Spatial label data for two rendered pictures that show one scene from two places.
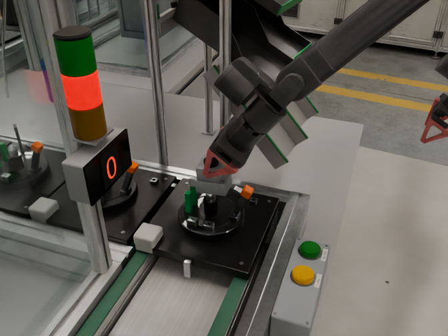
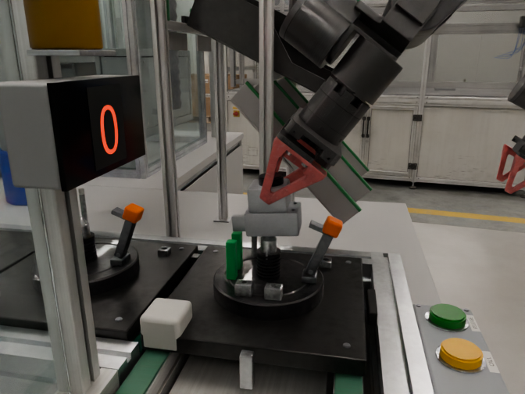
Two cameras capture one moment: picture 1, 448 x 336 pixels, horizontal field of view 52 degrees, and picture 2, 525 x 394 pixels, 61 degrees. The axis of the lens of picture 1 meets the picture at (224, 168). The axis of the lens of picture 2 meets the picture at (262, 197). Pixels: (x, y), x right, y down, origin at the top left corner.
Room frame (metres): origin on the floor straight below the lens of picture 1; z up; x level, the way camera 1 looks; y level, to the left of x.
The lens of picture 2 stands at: (0.24, 0.11, 1.26)
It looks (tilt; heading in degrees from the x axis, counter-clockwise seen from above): 17 degrees down; 351
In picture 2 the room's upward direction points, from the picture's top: straight up
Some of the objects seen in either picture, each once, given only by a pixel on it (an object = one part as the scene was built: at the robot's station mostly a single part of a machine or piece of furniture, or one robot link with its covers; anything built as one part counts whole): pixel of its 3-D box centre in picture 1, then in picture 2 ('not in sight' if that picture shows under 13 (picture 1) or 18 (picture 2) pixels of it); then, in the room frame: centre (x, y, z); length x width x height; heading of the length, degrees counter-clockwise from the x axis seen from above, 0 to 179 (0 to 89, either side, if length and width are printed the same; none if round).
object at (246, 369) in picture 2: (188, 268); (247, 369); (0.63, 0.07, 0.95); 0.01 x 0.01 x 0.04; 70
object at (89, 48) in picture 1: (75, 53); not in sight; (0.61, 0.20, 1.38); 0.05 x 0.05 x 0.05
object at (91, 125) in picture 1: (88, 118); (63, 13); (0.61, 0.20, 1.28); 0.05 x 0.05 x 0.05
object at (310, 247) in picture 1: (310, 251); (447, 319); (0.66, -0.17, 0.96); 0.04 x 0.04 x 0.02
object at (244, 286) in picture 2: (193, 221); (244, 288); (0.70, 0.06, 1.00); 0.02 x 0.01 x 0.02; 70
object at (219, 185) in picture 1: (207, 173); (264, 203); (0.75, 0.03, 1.09); 0.08 x 0.04 x 0.07; 71
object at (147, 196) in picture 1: (103, 179); (83, 244); (0.83, 0.27, 1.01); 0.24 x 0.24 x 0.13; 70
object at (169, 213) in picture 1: (211, 222); (268, 295); (0.75, 0.03, 0.96); 0.24 x 0.24 x 0.02; 70
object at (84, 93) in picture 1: (82, 87); not in sight; (0.61, 0.20, 1.33); 0.05 x 0.05 x 0.05
